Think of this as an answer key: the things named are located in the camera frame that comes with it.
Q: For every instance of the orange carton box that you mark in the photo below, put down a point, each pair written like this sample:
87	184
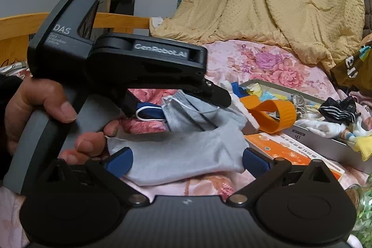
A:
279	149

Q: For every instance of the grey knotted cloth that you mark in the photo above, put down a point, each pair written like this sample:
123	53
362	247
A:
299	101

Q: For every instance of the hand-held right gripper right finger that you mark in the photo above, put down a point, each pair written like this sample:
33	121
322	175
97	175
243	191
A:
257	163

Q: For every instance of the grey box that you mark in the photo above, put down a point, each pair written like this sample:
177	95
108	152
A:
325	149

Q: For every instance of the glass jar with green bits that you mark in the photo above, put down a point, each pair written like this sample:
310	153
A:
363	216

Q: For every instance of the white sock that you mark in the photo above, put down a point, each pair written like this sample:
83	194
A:
319	126

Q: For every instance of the person's left forearm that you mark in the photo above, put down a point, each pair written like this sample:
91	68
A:
5	88

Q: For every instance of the beige dotted blanket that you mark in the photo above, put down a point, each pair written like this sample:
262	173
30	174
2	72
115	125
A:
261	4

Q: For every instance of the brown quilted blanket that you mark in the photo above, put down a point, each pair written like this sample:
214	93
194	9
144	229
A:
367	9

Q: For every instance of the black striped sock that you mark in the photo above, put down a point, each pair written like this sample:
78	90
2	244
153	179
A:
334	113

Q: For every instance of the pale grey cloth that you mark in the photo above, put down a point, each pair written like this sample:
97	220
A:
180	155

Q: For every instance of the wooden bed frame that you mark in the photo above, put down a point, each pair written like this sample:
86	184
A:
116	21

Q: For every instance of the dark wooden door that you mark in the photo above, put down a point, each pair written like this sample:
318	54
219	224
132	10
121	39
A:
122	4

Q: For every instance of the brown colourful garment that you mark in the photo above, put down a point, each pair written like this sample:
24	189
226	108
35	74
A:
343	70

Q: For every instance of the yellow sock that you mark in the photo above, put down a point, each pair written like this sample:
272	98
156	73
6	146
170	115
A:
363	147

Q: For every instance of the pink floral bed sheet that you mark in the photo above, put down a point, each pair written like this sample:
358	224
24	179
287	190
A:
261	62

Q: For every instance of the person's left hand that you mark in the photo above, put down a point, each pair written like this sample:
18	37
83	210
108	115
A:
37	97

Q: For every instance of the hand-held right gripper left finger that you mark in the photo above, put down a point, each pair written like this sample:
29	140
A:
120	162

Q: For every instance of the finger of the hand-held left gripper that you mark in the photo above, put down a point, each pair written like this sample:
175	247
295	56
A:
151	113
215	95

